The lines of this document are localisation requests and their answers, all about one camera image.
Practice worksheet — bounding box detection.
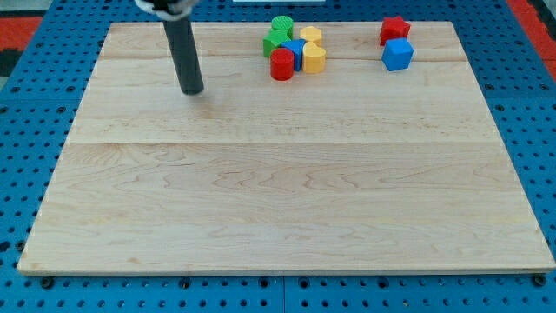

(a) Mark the white rod mount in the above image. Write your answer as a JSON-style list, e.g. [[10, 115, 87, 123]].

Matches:
[[135, 0, 200, 21]]

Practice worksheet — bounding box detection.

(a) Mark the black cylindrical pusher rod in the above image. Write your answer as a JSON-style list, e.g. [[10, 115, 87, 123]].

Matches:
[[163, 16, 204, 96]]

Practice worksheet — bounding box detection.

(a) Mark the green star block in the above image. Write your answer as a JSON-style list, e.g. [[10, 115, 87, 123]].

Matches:
[[262, 29, 290, 57]]

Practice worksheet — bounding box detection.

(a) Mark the red cylinder block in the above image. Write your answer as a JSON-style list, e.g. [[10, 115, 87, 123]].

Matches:
[[269, 48, 295, 81]]

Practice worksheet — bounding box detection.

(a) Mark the green cylinder block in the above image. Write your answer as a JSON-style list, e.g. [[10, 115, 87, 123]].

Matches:
[[271, 15, 295, 38]]

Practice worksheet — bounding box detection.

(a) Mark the blue triangle block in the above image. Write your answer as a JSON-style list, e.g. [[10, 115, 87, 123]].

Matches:
[[281, 38, 306, 71]]

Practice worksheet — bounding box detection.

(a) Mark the yellow hexagon block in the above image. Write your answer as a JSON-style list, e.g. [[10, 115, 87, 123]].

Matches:
[[299, 26, 322, 47]]

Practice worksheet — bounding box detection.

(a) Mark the yellow heart block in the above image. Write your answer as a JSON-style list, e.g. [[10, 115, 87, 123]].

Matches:
[[302, 42, 327, 74]]

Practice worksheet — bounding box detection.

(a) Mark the red star block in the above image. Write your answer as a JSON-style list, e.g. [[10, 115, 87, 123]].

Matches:
[[380, 16, 411, 46]]

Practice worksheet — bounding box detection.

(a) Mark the blue cube block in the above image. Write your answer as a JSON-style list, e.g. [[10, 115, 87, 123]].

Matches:
[[381, 37, 414, 71]]

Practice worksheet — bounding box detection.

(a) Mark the light wooden board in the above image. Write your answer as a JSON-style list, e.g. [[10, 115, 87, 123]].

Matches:
[[18, 21, 555, 276]]

